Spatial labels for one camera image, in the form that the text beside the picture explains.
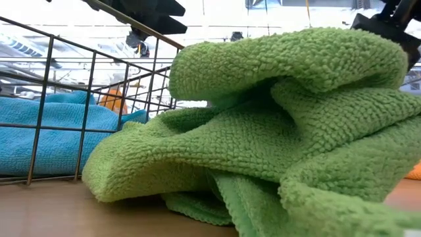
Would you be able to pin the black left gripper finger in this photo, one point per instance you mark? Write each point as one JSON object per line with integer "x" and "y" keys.
{"x": 164, "y": 28}
{"x": 167, "y": 8}

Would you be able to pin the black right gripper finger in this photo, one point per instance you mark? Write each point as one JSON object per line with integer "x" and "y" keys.
{"x": 394, "y": 36}

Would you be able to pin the orange-yellow microfiber towel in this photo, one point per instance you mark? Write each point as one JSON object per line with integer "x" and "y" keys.
{"x": 415, "y": 172}

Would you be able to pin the green microfiber towel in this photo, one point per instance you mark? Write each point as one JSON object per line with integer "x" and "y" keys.
{"x": 263, "y": 148}

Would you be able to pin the black ceiling-hung device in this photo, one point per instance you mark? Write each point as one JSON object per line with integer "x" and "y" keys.
{"x": 237, "y": 36}

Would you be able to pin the orange spray bottle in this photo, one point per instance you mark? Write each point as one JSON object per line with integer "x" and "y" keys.
{"x": 112, "y": 102}

